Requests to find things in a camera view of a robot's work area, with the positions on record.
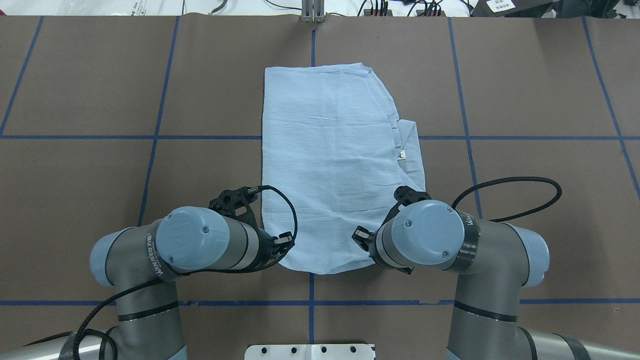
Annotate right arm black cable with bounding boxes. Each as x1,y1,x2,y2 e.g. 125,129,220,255
451,176,563,223

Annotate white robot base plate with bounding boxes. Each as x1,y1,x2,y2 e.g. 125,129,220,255
244,343,377,360

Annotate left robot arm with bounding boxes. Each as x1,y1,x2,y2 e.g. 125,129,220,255
1,206,298,360

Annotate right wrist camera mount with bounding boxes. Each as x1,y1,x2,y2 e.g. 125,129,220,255
382,186,432,225

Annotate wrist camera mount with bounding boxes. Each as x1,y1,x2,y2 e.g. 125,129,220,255
382,186,432,225
207,186,261,229

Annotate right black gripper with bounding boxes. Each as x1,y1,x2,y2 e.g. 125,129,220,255
352,226,415,275

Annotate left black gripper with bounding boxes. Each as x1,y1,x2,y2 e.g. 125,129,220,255
254,228,295,271

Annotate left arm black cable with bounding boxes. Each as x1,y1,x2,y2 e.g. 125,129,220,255
22,185,299,360

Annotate light blue striped shirt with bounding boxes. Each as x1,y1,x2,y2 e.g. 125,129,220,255
262,63,426,275

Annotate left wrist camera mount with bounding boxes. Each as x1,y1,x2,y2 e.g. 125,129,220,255
207,186,261,229

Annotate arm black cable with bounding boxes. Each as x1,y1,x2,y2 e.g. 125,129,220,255
451,176,563,223
22,185,299,360

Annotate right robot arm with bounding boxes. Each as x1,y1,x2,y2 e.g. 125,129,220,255
352,199,639,360

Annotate aluminium frame post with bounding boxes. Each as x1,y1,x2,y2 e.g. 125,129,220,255
301,0,326,23

